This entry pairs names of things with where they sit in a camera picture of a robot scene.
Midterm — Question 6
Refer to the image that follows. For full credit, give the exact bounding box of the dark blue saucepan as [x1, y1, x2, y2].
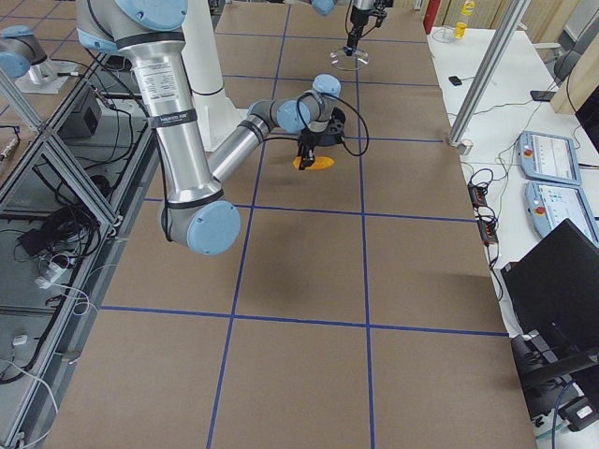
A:
[314, 107, 346, 147]

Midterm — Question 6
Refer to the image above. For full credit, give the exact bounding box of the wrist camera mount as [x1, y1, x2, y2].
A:
[372, 0, 394, 28]

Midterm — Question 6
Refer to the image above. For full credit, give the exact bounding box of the teach pendant tablet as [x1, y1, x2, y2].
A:
[525, 181, 598, 245]
[516, 131, 582, 186]

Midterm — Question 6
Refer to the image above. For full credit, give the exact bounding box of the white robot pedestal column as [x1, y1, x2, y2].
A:
[182, 0, 246, 152]

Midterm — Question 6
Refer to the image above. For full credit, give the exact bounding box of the yellow corn cob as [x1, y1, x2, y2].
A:
[292, 156, 335, 170]

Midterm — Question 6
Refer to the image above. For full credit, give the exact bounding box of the aluminium side frame rack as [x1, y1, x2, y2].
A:
[1, 61, 157, 448]

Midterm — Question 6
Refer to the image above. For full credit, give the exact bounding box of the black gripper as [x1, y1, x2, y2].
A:
[343, 7, 373, 57]
[297, 131, 319, 170]

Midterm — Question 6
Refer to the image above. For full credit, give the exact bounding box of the glass pot lid blue knob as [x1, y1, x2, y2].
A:
[329, 47, 370, 72]

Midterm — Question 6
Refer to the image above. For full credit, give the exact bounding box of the small black square device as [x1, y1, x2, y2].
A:
[448, 76, 462, 86]

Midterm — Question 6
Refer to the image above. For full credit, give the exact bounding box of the black power strip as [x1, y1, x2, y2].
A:
[467, 183, 499, 247]

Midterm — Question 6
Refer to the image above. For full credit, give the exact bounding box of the near teach pendant tablet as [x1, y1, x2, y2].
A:
[525, 181, 598, 245]

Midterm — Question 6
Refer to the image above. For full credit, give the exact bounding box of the aluminium frame post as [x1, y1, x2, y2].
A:
[447, 0, 531, 147]

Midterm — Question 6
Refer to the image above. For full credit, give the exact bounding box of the far teach pendant tablet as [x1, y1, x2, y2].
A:
[516, 131, 582, 186]

